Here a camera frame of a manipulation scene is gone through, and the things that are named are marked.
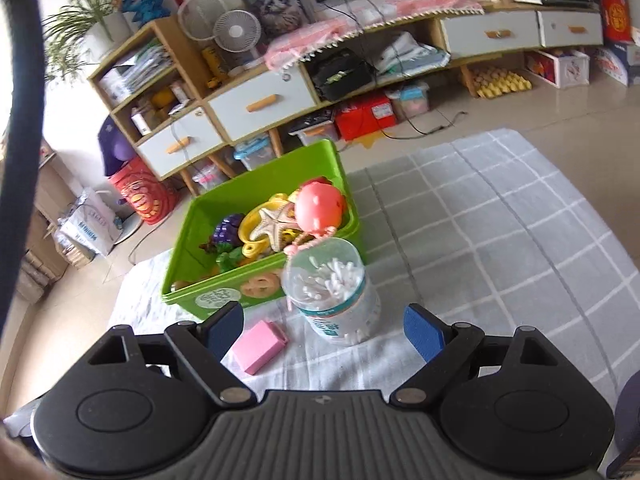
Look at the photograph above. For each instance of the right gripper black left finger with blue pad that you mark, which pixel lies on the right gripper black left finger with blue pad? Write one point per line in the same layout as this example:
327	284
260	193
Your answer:
199	349

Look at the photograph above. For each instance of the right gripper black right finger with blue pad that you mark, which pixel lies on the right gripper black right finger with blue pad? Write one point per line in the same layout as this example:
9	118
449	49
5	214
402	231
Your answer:
445	350

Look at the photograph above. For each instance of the yellow plastic toy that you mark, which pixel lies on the yellow plastic toy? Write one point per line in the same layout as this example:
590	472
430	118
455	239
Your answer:
252	250

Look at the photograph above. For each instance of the beige starfish toy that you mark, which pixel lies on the beige starfish toy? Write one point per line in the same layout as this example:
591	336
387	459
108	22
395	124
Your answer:
273	223

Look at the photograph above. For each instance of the pink pig toy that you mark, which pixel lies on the pink pig toy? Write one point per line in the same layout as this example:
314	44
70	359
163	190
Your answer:
319	207

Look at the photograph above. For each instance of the brown octopus toy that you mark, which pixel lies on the brown octopus toy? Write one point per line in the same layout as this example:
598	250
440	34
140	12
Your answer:
181	284

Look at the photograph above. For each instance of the pink sticky note block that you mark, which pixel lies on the pink sticky note block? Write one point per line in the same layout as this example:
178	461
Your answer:
258	345

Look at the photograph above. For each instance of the orange toy pumpkin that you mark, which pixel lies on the orange toy pumpkin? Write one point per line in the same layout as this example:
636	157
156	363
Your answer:
229	260

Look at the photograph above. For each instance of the purple toy grapes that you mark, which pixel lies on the purple toy grapes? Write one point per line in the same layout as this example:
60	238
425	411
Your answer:
225	237

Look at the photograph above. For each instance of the grey checked blanket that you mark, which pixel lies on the grey checked blanket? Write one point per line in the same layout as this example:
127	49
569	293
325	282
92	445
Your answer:
482	230

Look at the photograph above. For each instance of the clear cotton swab jar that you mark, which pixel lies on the clear cotton swab jar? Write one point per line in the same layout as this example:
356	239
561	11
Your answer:
327	282

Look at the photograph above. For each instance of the red round drum container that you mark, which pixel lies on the red round drum container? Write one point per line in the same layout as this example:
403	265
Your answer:
151	199

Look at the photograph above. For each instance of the white blue paper bag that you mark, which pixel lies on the white blue paper bag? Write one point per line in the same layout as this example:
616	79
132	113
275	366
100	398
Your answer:
92	223

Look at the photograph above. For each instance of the clear box blue lid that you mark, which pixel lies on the clear box blue lid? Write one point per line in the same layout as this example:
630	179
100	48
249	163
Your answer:
255	152

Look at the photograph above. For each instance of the wooden desk shelf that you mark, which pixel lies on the wooden desk shelf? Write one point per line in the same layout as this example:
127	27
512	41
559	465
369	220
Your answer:
43	263

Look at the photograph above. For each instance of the wooden cabinet white drawers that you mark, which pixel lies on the wooden cabinet white drawers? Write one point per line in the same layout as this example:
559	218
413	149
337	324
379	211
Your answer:
260	101

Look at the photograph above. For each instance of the red cardboard box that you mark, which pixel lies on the red cardboard box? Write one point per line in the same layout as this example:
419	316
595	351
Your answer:
363	115

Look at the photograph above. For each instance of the yellow foam egg mat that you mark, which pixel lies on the yellow foam egg mat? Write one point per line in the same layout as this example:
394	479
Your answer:
492	81

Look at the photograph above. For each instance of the black handbag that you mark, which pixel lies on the black handbag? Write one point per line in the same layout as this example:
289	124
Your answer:
335	74

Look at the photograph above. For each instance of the white red toy box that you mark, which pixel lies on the white red toy box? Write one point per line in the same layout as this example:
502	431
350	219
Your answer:
562	68

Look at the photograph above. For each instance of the white desk fan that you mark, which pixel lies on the white desk fan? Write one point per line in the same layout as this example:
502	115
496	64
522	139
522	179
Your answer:
239	32

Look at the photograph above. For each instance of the pink lace cloth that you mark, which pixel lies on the pink lace cloth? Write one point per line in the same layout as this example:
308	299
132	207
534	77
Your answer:
307	41

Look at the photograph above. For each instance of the white round fan guard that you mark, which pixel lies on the white round fan guard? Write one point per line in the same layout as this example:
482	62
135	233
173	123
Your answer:
197	18

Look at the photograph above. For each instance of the potted green plant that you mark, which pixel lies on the potted green plant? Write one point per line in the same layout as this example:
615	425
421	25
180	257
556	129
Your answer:
64	34

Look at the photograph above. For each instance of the blue stitch plush toy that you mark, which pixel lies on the blue stitch plush toy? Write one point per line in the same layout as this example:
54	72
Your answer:
144	10

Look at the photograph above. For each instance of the framed cat picture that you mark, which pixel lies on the framed cat picture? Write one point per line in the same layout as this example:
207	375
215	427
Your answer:
280	17

